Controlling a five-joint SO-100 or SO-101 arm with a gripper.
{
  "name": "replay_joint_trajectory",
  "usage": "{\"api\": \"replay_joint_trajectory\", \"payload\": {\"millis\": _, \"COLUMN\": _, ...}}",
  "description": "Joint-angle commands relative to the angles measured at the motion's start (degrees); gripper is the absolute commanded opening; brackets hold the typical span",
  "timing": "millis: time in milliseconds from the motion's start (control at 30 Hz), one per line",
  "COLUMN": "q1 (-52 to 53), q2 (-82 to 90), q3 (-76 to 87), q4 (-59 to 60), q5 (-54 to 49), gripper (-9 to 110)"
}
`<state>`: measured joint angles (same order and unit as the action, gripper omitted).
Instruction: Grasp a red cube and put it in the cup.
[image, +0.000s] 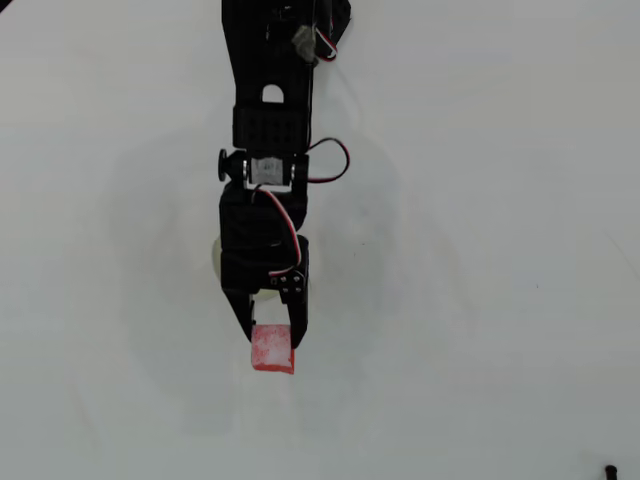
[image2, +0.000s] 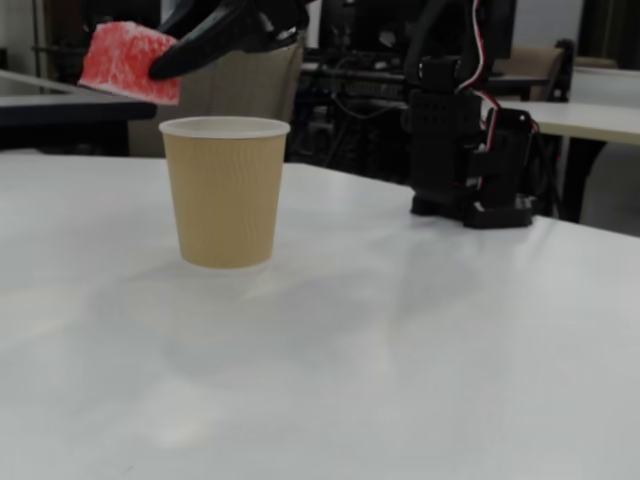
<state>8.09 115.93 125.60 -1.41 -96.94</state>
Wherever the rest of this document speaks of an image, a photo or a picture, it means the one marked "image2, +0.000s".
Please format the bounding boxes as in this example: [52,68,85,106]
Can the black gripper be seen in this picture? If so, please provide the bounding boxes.
[148,0,308,81]

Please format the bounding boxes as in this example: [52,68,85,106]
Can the red sugared cube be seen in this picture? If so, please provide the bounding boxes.
[77,20,183,107]

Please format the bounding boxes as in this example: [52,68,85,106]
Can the tan ribbed paper cup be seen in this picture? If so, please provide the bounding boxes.
[158,115,292,271]

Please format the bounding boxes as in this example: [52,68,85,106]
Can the beige fabric chair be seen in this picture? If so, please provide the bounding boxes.
[127,44,305,160]

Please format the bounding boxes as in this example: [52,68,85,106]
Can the black edged table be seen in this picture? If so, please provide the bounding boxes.
[0,69,160,154]

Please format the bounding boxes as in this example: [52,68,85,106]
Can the beige background chair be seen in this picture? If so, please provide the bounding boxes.
[574,56,617,71]

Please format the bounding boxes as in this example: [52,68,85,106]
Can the white table with dark legs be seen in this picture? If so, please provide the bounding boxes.
[492,67,640,224]

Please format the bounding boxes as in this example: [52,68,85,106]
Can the taped red white servo cable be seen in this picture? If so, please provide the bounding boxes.
[457,0,489,94]

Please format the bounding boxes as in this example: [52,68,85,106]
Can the red white base servo cable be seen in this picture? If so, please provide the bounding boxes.
[477,94,504,194]

